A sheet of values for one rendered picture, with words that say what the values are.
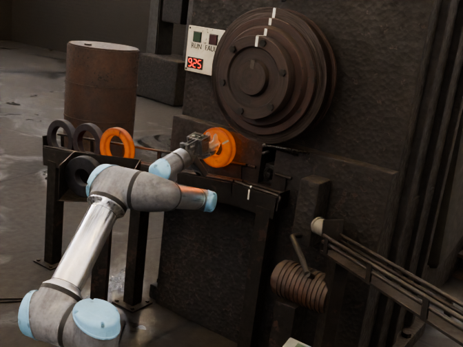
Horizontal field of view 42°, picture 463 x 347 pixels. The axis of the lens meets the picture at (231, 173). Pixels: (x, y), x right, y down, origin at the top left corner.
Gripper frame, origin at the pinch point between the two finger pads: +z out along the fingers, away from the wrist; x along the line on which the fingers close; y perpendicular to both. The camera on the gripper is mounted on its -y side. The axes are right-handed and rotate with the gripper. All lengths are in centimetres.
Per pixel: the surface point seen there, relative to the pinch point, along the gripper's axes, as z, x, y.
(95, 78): 133, 223, -49
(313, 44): 6, -38, 42
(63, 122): -5, 86, -8
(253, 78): -6.2, -21.7, 31.2
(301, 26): 7, -32, 47
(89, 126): -4, 69, -6
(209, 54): 16.3, 14.3, 28.5
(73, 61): 130, 243, -38
